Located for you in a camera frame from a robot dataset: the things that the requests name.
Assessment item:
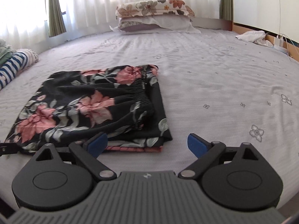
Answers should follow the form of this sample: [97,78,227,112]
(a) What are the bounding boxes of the black floral pants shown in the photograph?
[5,64,172,153]

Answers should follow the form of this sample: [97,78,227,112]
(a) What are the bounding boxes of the light grey patterned bed sheet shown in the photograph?
[1,29,298,205]

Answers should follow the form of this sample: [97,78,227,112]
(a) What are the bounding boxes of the blue striped pink quilt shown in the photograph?
[0,49,39,90]

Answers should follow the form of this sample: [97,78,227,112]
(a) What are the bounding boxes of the white crumpled cloth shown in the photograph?
[236,30,274,48]

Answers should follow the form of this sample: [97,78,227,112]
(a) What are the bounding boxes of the olive green left curtain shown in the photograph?
[48,0,66,38]

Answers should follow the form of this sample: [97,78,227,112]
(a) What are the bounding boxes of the olive green curtain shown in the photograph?
[219,0,233,21]
[48,0,66,38]

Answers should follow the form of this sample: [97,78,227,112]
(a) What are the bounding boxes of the purple white bottom pillow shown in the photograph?
[110,14,201,33]

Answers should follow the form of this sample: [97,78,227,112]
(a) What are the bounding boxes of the green floral folded quilt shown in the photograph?
[0,39,16,66]

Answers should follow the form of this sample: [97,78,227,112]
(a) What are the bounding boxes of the olive green right curtain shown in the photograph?
[219,0,233,21]

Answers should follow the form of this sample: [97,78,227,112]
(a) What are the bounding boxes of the floral top pillow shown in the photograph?
[115,0,195,19]

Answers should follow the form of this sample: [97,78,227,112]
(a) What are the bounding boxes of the white sheer curtain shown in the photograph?
[1,0,221,52]

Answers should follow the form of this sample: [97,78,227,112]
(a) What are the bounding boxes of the wooden bed frame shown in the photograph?
[191,17,299,62]

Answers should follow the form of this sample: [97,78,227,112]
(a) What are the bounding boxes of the white charger cable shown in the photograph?
[273,0,299,62]

